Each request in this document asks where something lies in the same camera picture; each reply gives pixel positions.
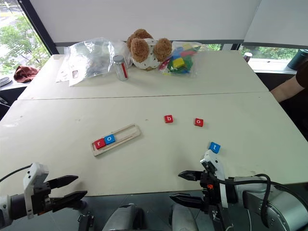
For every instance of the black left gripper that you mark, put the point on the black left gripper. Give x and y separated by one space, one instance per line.
42 197

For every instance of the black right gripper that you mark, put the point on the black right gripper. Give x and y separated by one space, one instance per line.
210 192

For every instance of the person's bare forearm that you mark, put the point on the person's bare forearm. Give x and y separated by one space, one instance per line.
286 90

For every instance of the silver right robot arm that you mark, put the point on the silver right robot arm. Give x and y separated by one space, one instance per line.
281 207

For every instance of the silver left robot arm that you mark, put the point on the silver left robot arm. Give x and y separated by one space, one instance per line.
5 209

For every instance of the blue letter tile t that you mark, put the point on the blue letter tile t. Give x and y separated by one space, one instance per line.
214 147

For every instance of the red letter tile r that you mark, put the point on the red letter tile r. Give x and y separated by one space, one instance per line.
99 144

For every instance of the red letter tile o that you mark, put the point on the red letter tile o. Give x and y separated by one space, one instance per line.
199 122

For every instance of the blue letter tile o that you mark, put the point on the blue letter tile o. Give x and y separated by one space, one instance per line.
110 139

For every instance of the red letter tile b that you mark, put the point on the red letter tile b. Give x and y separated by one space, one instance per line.
169 119

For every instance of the wooden letter tray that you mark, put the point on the wooden letter tray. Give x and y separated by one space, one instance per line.
131 132

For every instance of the bag of coloured blocks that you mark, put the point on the bag of coloured blocks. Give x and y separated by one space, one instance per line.
180 63

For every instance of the grey rounded shape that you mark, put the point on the grey rounded shape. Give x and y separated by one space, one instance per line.
183 219
125 217

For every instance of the dark red cloth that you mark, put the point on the dark red cloth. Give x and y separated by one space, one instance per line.
25 73

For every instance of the grey flat object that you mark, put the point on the grey flat object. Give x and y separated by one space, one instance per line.
4 81

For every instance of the clear plastic bag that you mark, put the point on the clear plastic bag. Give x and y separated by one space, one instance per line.
92 60

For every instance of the glass jar grey lid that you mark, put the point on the glass jar grey lid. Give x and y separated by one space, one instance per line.
120 68

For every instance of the small dark cup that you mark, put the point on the small dark cup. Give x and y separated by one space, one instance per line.
247 57

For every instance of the brown white plush toy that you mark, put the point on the brown white plush toy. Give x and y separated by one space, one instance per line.
140 50

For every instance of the dark green cylinder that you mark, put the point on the dark green cylinder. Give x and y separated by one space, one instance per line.
298 59

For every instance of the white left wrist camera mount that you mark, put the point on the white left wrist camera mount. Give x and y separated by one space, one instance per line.
36 170

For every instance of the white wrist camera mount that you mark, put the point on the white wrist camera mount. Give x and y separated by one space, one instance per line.
36 170
220 168

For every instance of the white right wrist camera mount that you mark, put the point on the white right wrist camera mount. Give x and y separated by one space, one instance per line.
220 168

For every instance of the dark window frame post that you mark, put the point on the dark window frame post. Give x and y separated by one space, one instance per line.
38 26

